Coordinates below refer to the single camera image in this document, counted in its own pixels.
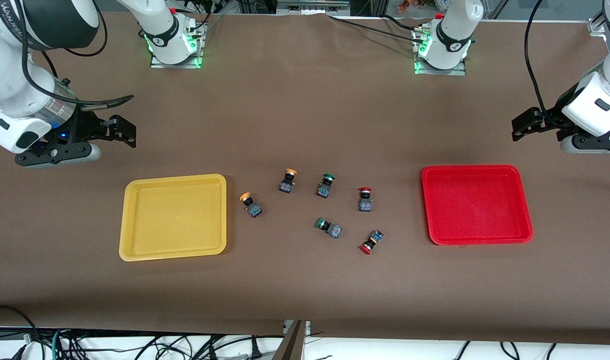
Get aluminium corner profile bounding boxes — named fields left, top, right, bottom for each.
left=587, top=17, right=609, bottom=38

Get green cable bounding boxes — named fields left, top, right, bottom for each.
left=51, top=327, right=68, bottom=360

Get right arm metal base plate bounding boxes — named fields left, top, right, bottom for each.
left=149, top=50, right=204, bottom=70

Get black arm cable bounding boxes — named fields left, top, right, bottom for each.
left=524, top=0, right=560, bottom=123
left=21, top=0, right=135, bottom=112

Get black cable on table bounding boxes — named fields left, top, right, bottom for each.
left=329, top=14, right=428, bottom=40

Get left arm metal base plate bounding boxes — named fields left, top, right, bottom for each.
left=414, top=57, right=468, bottom=77

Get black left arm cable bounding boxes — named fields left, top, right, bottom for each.
left=524, top=0, right=560, bottom=123

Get yellow plastic tray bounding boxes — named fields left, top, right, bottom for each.
left=118, top=173, right=228, bottom=262

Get black looped floor cable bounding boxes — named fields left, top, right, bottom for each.
left=0, top=304, right=41, bottom=360

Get aluminium frame post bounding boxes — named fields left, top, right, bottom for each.
left=272, top=320, right=311, bottom=360

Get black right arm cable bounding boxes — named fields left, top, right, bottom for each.
left=21, top=0, right=135, bottom=112

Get yellow push button switch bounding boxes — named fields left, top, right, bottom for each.
left=279, top=169, right=298, bottom=195
left=239, top=192, right=263, bottom=219

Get brown table cover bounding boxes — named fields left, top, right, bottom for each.
left=0, top=12, right=610, bottom=346

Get green push button switch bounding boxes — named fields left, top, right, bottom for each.
left=315, top=217, right=343, bottom=240
left=315, top=173, right=336, bottom=200

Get red plastic tray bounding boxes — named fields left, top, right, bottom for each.
left=421, top=164, right=534, bottom=246

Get aluminium rail with sockets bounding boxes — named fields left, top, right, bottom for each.
left=276, top=0, right=351, bottom=17

